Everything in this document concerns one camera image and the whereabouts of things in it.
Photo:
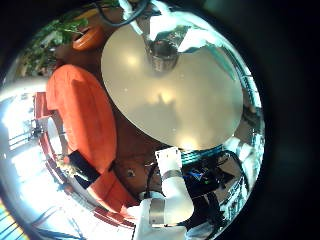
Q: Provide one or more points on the black control box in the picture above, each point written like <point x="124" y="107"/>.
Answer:
<point x="206" y="176"/>

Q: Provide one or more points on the orange sofa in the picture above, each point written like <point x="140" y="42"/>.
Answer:
<point x="83" y="113"/>

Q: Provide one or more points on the green leafy plant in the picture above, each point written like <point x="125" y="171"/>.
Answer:
<point x="50" y="43"/>

